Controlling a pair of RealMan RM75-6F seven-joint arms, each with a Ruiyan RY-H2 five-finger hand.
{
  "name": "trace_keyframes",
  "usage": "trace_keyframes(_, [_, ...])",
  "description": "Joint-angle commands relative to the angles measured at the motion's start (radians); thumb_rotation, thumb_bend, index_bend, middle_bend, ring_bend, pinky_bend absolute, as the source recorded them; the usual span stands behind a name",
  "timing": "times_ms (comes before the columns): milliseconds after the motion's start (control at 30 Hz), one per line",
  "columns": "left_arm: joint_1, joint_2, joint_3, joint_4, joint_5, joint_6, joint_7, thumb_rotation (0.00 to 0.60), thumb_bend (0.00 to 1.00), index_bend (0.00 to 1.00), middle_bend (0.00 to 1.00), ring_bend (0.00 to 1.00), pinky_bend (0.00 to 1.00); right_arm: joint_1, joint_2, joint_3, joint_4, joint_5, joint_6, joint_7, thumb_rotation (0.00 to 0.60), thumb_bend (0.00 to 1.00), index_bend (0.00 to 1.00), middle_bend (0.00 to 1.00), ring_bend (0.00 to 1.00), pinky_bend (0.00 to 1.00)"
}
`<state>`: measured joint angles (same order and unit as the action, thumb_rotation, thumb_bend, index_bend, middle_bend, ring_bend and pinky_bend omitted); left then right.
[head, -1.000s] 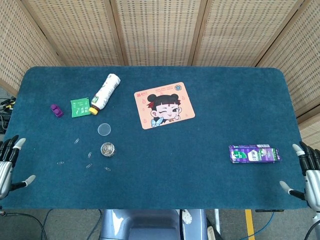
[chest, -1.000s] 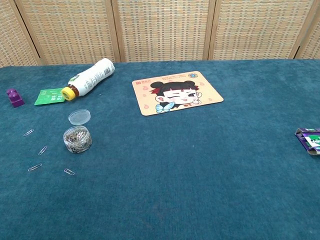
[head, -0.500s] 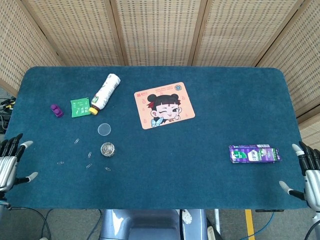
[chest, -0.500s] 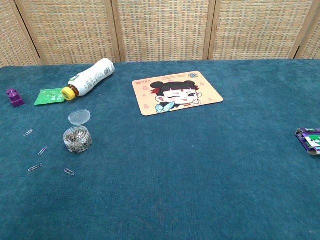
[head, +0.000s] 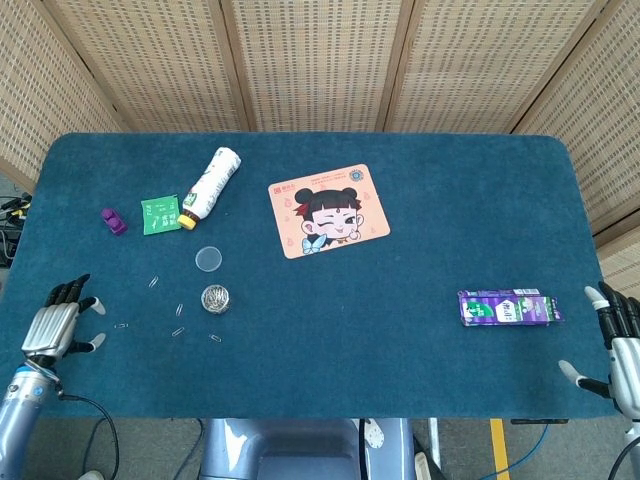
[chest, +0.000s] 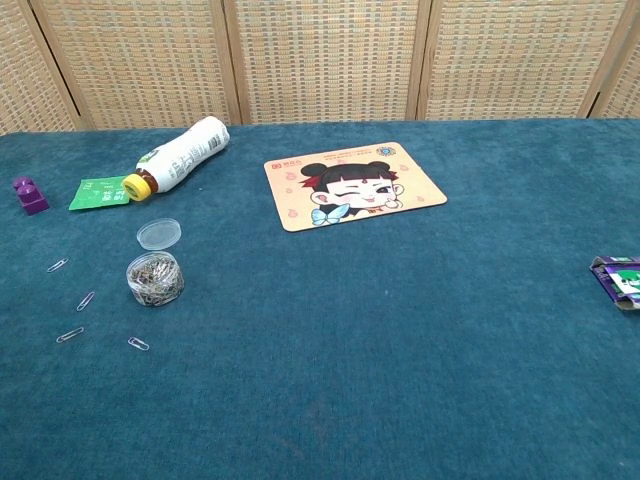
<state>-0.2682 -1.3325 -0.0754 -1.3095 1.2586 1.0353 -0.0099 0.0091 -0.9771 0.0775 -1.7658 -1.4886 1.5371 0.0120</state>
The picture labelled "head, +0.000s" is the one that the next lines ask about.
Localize blue floor cable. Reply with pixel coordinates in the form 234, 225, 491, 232
492, 423, 551, 480

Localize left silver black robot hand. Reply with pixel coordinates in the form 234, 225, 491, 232
20, 273, 107, 371

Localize purple toy building block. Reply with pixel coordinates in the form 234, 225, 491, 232
100, 207, 129, 237

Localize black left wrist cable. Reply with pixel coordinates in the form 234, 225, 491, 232
57, 393, 121, 480

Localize clear jar of paper clips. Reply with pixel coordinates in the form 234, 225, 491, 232
200, 283, 232, 316

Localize white bottle with yellow cap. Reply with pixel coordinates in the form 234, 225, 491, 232
176, 146, 243, 231

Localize orange cartoon girl mouse pad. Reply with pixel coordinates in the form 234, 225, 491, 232
267, 162, 392, 260

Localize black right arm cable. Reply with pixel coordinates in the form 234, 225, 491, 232
607, 439, 640, 480

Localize green sachet packet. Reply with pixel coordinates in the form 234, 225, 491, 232
140, 192, 182, 236

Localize bundle of floor cables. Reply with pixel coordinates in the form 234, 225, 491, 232
0, 193, 34, 269

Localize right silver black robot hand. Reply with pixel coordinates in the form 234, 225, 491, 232
558, 281, 640, 416

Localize clear round plastic lid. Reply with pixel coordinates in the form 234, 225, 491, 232
194, 245, 224, 274

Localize silver-blue robot torso base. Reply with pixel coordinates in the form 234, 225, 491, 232
198, 417, 417, 480

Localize flattened purple milk carton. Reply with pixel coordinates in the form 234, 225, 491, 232
457, 287, 564, 328

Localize woven folding screen panel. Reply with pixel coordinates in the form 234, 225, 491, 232
42, 0, 251, 134
219, 0, 416, 134
384, 0, 624, 135
512, 0, 640, 301
0, 0, 124, 194

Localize yellow floor tape strip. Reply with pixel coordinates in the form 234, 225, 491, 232
488, 418, 512, 480

